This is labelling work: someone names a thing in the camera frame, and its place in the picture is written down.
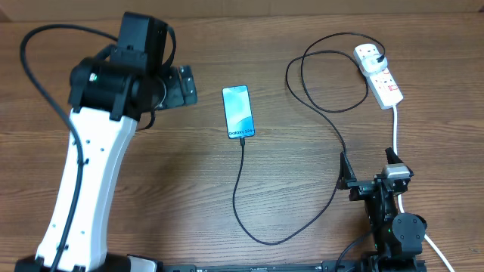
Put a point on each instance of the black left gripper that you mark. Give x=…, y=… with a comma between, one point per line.
x=178, y=95

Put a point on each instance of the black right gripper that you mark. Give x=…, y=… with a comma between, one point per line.
x=361, y=188

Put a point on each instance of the Samsung Galaxy smartphone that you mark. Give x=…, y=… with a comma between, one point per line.
x=238, y=112

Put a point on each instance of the white power strip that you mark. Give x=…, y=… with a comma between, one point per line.
x=383, y=85

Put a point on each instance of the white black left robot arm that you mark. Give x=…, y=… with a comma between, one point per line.
x=110, y=91

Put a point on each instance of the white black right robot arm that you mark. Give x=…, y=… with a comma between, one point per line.
x=397, y=236

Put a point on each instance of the white USB charger plug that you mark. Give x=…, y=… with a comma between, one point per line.
x=372, y=64

